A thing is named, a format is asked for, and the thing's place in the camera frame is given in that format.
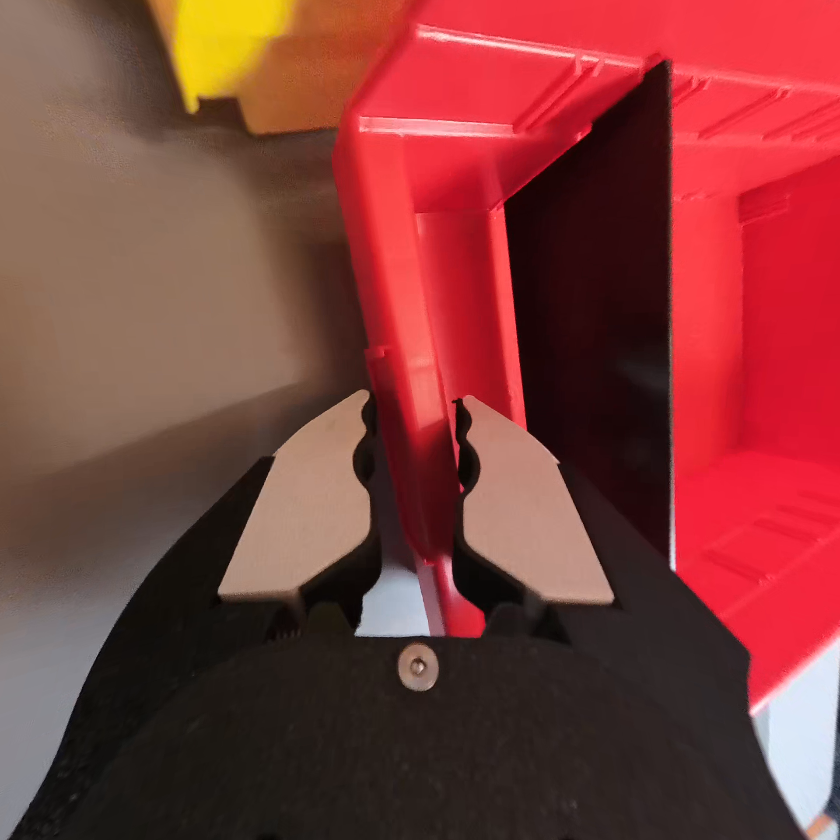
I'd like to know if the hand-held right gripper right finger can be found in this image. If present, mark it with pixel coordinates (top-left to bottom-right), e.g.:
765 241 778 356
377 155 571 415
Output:
451 395 616 608

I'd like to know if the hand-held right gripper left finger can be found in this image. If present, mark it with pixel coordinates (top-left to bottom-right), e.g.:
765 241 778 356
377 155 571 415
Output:
217 389 383 608

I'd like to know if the red plastic bin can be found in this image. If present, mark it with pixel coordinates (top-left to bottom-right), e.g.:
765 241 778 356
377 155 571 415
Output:
331 0 840 716

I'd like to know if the yellow plastic bin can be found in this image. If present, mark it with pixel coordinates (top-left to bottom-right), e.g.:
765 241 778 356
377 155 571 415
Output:
146 0 421 135

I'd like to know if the black bin divider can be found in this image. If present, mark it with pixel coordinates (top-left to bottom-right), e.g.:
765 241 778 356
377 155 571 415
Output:
504 60 677 571

